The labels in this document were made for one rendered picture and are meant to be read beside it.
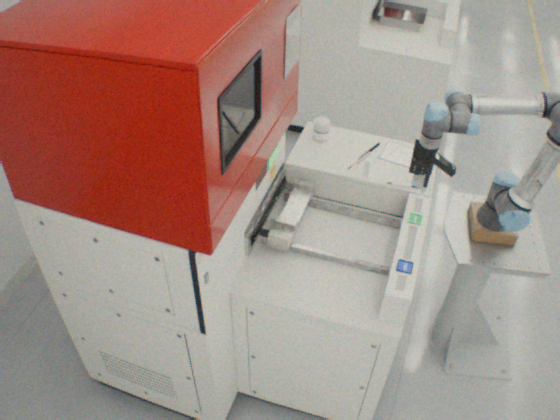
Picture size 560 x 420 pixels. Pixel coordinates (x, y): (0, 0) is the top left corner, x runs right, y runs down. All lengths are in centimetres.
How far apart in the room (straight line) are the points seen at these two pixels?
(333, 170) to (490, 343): 134
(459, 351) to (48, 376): 213
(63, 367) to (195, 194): 171
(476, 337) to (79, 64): 234
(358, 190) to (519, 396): 138
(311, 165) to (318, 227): 26
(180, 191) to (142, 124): 21
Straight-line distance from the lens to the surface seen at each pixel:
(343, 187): 227
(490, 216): 227
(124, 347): 224
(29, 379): 294
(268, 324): 203
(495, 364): 296
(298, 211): 218
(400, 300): 183
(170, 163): 136
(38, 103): 153
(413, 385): 278
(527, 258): 233
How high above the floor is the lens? 234
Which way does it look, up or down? 42 degrees down
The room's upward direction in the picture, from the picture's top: 2 degrees clockwise
